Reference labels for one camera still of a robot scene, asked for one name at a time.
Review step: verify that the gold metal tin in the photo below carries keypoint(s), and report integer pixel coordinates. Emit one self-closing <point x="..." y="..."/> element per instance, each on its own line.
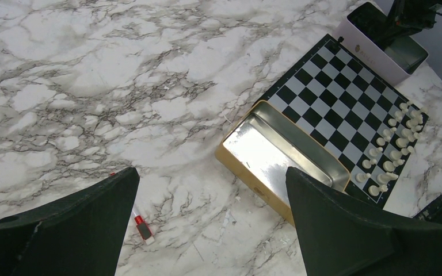
<point x="264" y="144"/>

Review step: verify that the white box of black pieces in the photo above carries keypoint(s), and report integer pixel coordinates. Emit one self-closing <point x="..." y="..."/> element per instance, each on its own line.
<point x="394" y="63"/>

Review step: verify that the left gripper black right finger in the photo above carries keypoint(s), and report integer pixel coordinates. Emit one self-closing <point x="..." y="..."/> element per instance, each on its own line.
<point x="341" y="235"/>

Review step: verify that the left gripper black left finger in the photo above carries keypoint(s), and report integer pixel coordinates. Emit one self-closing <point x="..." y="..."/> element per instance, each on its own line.
<point x="79" y="234"/>

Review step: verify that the black white chessboard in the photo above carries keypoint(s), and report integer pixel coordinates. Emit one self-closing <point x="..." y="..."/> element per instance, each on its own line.
<point x="348" y="109"/>

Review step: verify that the small red white marker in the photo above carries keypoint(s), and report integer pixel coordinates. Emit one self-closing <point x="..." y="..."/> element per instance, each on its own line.
<point x="142" y="227"/>

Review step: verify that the white chess piece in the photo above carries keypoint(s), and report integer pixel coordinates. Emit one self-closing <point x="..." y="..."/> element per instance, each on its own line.
<point x="376" y="190"/>
<point x="396" y="155"/>
<point x="390" y="166"/>
<point x="362" y="177"/>
<point x="403" y="142"/>
<point x="383" y="179"/>

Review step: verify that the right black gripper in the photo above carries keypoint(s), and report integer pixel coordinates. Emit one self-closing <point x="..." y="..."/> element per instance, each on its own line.
<point x="407" y="18"/>

